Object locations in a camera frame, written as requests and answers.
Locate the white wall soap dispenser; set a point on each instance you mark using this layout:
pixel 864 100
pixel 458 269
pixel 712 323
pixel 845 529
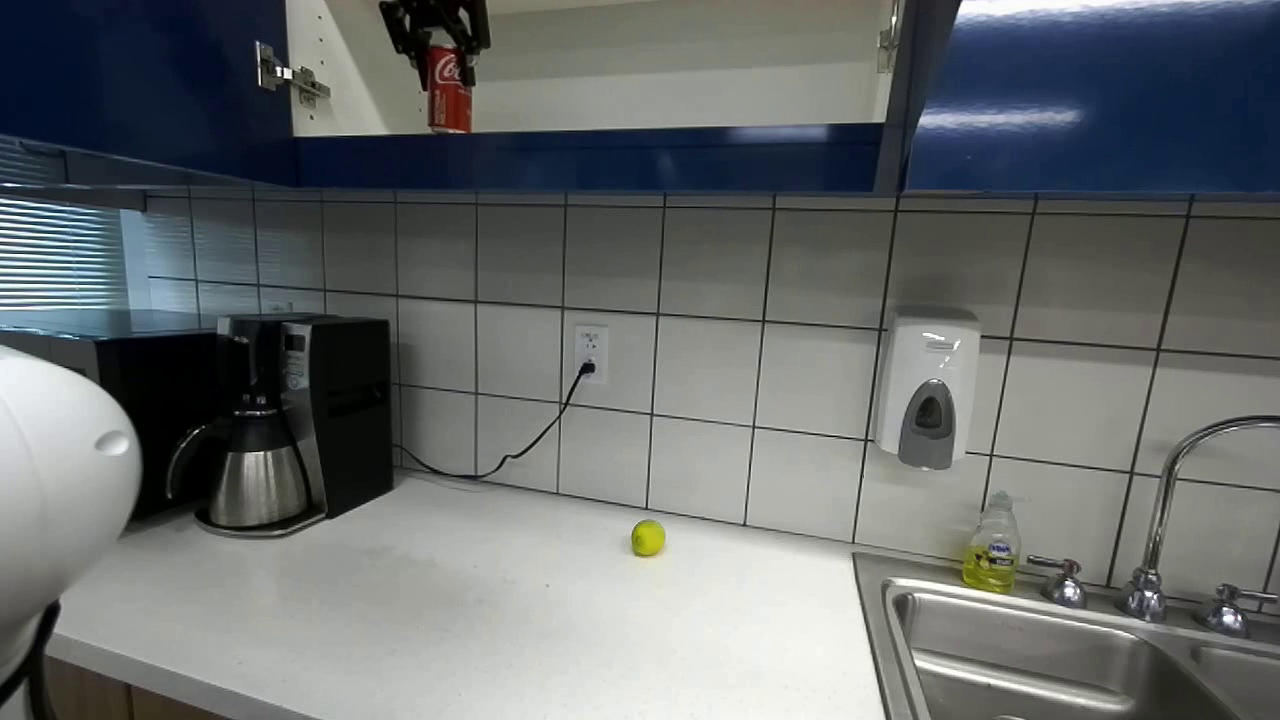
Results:
pixel 925 370

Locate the white wall socket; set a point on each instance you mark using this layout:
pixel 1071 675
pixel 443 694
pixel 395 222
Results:
pixel 591 345

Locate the steel coffee carafe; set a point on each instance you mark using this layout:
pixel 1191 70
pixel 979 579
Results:
pixel 255 480

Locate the yellow dish soap bottle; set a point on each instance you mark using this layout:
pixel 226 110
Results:
pixel 991 560

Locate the red soda can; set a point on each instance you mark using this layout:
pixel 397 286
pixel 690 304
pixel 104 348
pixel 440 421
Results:
pixel 450 100

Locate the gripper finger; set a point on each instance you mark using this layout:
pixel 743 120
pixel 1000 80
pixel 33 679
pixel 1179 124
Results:
pixel 400 25
pixel 476 25

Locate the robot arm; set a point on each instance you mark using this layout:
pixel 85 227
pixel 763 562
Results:
pixel 55 470

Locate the steel sink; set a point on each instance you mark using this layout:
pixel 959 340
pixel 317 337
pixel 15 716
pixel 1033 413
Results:
pixel 1010 650

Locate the steel tap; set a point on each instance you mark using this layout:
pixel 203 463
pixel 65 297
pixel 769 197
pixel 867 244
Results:
pixel 1160 520

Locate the steel tap lever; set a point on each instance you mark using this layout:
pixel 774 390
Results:
pixel 1064 585
pixel 1228 612

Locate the black microwave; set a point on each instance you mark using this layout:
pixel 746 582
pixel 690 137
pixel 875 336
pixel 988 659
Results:
pixel 130 370

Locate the blue cabinet door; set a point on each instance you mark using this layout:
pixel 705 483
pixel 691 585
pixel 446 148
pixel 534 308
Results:
pixel 1100 110
pixel 140 80

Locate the blue upper cabinet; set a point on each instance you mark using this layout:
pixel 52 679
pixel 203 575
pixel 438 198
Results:
pixel 600 158

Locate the black coffee maker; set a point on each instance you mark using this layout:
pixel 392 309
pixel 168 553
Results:
pixel 345 410

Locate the yellow-green lime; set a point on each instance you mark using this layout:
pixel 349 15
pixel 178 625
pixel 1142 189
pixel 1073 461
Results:
pixel 648 538

